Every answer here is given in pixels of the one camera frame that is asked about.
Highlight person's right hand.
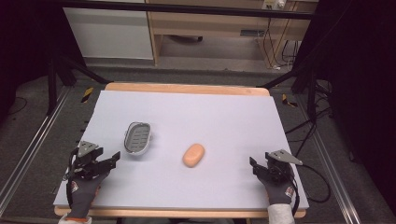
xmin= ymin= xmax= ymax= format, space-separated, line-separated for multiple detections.
xmin=256 ymin=174 xmax=297 ymax=207

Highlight black metal stand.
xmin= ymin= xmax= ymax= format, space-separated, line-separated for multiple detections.
xmin=46 ymin=52 xmax=110 ymax=117
xmin=257 ymin=59 xmax=319 ymax=122

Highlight white power strip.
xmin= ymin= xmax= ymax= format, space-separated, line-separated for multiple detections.
xmin=262 ymin=0 xmax=287 ymax=10

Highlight orange bread roll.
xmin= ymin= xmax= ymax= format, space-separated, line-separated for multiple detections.
xmin=182 ymin=143 xmax=206 ymax=169

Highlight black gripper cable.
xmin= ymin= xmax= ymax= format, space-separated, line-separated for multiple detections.
xmin=64 ymin=147 xmax=80 ymax=210
xmin=290 ymin=163 xmax=332 ymax=217

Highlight wooden table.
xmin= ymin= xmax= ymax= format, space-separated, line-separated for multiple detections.
xmin=53 ymin=81 xmax=307 ymax=219

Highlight white cabinet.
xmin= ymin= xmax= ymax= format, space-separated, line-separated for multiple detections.
xmin=63 ymin=0 xmax=154 ymax=61

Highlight black frame bar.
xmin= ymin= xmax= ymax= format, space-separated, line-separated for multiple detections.
xmin=57 ymin=0 xmax=316 ymax=21

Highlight person's left hand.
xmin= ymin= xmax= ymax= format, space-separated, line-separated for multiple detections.
xmin=66 ymin=171 xmax=110 ymax=220

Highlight metal floor rail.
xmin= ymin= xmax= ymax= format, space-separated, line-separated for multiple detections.
xmin=295 ymin=96 xmax=366 ymax=224
xmin=0 ymin=86 xmax=73 ymax=217

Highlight grey soap dish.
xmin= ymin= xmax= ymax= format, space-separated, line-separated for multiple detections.
xmin=123 ymin=121 xmax=154 ymax=157

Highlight wooden desk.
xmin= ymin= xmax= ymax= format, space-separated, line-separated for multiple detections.
xmin=145 ymin=0 xmax=319 ymax=69

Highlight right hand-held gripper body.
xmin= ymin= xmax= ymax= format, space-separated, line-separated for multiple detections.
xmin=264 ymin=148 xmax=304 ymax=188

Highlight yellow black floor marker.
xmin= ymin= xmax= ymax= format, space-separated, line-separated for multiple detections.
xmin=281 ymin=93 xmax=299 ymax=108
xmin=80 ymin=87 xmax=94 ymax=105

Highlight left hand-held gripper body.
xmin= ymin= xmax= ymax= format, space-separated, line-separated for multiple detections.
xmin=70 ymin=140 xmax=105 ymax=182

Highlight bundle of floor cables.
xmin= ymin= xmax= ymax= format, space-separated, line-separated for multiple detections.
xmin=283 ymin=79 xmax=334 ymax=159

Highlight white table mat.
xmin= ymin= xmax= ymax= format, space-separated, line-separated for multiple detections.
xmin=52 ymin=90 xmax=310 ymax=210

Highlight hanging desk cables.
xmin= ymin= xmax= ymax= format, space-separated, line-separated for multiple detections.
xmin=262 ymin=17 xmax=301 ymax=71

